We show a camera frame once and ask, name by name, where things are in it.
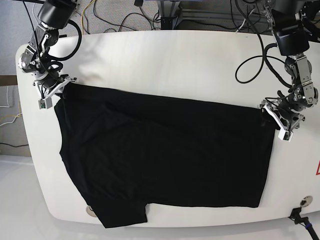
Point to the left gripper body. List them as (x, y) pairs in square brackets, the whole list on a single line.
[(288, 110)]

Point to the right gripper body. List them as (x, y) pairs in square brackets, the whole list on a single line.
[(46, 84)]

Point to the black T-shirt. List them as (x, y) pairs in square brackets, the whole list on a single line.
[(125, 150)]

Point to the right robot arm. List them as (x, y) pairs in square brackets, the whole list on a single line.
[(53, 16)]

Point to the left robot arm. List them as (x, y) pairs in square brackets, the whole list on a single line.
[(291, 24)]

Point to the red warning sticker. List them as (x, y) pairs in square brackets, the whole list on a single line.
[(318, 169)]

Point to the round metal table grommet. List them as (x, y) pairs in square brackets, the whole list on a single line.
[(306, 201)]

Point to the black clamp with cable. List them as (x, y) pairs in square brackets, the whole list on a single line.
[(304, 221)]

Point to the black frame base post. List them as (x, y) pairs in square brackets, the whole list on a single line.
[(170, 23)]

